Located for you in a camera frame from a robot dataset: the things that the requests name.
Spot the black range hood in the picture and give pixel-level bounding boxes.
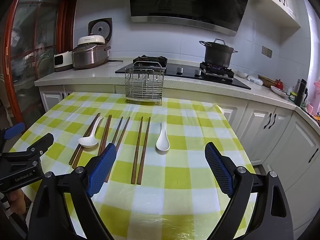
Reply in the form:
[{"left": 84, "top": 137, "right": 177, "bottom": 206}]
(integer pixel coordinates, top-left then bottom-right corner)
[{"left": 128, "top": 0, "right": 253, "bottom": 37}]

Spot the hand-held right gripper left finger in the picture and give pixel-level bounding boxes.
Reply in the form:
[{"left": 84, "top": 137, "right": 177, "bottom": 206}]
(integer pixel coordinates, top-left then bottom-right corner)
[{"left": 27, "top": 142, "right": 117, "bottom": 240}]

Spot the red-brown framed glass door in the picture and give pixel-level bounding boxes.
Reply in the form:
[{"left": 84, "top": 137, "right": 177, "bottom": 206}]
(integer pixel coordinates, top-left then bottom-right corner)
[{"left": 0, "top": 0, "right": 77, "bottom": 128}]

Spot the person's left hand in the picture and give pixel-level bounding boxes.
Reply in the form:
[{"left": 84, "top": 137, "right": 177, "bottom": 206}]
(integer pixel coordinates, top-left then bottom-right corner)
[{"left": 7, "top": 187, "right": 27, "bottom": 216}]

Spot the white packet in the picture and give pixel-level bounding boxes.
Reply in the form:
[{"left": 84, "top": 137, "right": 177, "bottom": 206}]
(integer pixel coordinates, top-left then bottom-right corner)
[{"left": 247, "top": 75, "right": 264, "bottom": 85}]

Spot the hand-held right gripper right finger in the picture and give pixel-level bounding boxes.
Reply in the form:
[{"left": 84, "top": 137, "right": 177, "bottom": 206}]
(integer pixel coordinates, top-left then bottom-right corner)
[{"left": 204, "top": 142, "right": 294, "bottom": 240}]

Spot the black burner grate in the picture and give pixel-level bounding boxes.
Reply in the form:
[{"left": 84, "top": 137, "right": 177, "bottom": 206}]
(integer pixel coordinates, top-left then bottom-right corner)
[
  {"left": 132, "top": 55, "right": 168, "bottom": 69},
  {"left": 199, "top": 61, "right": 235, "bottom": 78}
]

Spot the white ceramic spoon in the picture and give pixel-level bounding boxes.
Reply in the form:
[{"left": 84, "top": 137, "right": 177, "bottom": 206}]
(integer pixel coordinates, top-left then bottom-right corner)
[
  {"left": 155, "top": 122, "right": 171, "bottom": 152},
  {"left": 78, "top": 116, "right": 104, "bottom": 148}
]

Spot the yellow-green checked tablecloth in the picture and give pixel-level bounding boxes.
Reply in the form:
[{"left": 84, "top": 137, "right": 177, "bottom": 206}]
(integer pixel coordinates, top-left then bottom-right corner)
[{"left": 10, "top": 92, "right": 258, "bottom": 240}]

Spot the black bottle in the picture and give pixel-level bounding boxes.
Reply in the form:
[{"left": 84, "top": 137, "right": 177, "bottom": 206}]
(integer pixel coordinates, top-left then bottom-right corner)
[{"left": 292, "top": 79, "right": 308, "bottom": 107}]

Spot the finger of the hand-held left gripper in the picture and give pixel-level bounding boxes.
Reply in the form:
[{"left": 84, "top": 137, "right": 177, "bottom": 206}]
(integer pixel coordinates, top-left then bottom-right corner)
[
  {"left": 10, "top": 132, "right": 54, "bottom": 161},
  {"left": 0, "top": 122, "right": 25, "bottom": 153}
]

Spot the small white appliance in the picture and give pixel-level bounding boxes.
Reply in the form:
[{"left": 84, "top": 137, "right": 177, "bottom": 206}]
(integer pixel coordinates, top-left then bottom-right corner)
[{"left": 54, "top": 51, "right": 73, "bottom": 72}]

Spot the brown wicker basket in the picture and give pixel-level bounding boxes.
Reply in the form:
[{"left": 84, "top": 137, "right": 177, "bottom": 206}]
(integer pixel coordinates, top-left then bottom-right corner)
[{"left": 258, "top": 74, "right": 277, "bottom": 88}]

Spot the silver brown rice cooker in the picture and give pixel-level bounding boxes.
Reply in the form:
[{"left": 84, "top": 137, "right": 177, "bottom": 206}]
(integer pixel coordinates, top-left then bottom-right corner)
[{"left": 72, "top": 17, "right": 112, "bottom": 70}]

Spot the speckled white countertop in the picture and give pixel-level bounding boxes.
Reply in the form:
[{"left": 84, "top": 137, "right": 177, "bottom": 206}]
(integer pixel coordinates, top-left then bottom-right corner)
[{"left": 34, "top": 60, "right": 320, "bottom": 130}]

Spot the black glass gas hob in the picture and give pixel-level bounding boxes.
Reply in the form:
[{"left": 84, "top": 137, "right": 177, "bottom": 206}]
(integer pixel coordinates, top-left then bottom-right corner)
[{"left": 115, "top": 61, "right": 252, "bottom": 90}]

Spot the pink plastic container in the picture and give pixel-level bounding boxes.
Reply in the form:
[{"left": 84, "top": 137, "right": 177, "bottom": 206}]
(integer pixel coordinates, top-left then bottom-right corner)
[{"left": 313, "top": 78, "right": 320, "bottom": 105}]

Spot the black stock pot with lid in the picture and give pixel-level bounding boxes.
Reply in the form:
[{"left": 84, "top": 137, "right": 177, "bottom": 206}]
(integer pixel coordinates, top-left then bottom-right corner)
[{"left": 199, "top": 38, "right": 239, "bottom": 68}]

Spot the white plate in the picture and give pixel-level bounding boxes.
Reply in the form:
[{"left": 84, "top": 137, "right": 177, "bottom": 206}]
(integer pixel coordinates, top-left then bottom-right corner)
[{"left": 270, "top": 85, "right": 292, "bottom": 97}]

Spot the metal wire utensil rack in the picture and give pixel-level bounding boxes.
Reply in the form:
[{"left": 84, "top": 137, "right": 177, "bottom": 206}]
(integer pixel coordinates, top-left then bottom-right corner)
[{"left": 124, "top": 61, "right": 165, "bottom": 106}]

